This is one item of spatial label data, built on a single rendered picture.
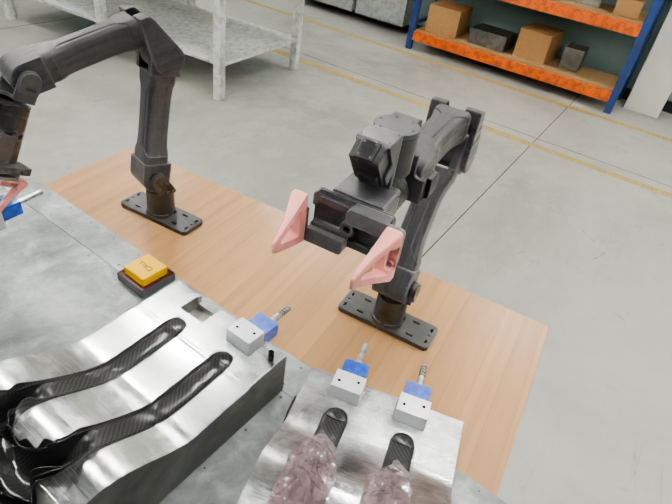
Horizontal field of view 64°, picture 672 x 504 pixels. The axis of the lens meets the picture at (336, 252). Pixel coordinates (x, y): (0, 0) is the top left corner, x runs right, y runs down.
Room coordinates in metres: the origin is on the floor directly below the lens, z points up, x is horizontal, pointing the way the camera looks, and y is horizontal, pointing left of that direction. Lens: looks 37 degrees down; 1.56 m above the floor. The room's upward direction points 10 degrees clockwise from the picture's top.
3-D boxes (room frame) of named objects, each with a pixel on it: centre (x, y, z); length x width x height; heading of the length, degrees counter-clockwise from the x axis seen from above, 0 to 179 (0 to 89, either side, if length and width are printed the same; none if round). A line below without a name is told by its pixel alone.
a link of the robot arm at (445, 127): (0.79, -0.12, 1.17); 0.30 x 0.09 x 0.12; 157
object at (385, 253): (0.47, -0.03, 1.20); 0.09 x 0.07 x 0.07; 157
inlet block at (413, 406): (0.58, -0.17, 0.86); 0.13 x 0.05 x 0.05; 167
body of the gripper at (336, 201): (0.55, -0.02, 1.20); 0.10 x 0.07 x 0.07; 67
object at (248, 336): (0.64, 0.10, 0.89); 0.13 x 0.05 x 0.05; 149
